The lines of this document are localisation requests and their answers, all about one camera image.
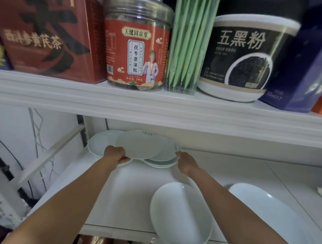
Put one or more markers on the person's left hand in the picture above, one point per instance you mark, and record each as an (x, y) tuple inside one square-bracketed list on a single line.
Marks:
[(114, 155)]

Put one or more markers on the person's right hand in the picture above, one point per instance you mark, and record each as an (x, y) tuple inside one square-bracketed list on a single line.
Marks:
[(187, 164)]

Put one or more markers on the pile of pale green plates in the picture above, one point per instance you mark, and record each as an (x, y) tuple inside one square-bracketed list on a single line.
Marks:
[(100, 143)]

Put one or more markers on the person's right forearm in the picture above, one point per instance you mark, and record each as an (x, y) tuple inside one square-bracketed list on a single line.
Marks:
[(231, 213)]

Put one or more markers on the person's left forearm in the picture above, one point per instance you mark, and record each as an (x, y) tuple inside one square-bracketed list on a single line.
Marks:
[(63, 208)]

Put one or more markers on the clear plastic sachet box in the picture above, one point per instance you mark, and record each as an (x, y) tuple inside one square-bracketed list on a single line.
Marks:
[(201, 83)]

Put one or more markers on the clear jar red label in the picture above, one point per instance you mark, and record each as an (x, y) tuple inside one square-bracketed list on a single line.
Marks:
[(135, 55)]

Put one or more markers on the black tub bean picture label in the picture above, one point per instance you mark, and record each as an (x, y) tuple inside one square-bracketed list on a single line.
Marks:
[(239, 62)]

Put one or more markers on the row of green sachets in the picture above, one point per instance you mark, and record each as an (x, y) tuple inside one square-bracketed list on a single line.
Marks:
[(188, 50)]

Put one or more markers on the dark red tea box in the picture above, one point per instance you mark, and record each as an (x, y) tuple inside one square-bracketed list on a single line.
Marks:
[(50, 37)]

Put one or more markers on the tall purple box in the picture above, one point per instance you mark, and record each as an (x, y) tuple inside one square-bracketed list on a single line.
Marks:
[(302, 83)]

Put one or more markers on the orange carton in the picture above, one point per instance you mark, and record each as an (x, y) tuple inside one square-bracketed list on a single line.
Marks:
[(318, 106)]

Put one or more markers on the dark blue box yellow flower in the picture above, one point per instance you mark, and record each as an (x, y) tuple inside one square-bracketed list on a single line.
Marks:
[(5, 57)]

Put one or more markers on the grey metal rack post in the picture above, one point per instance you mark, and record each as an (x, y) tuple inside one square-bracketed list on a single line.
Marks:
[(80, 119)]

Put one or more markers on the white metal rail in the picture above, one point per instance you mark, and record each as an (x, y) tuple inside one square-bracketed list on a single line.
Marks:
[(50, 153)]

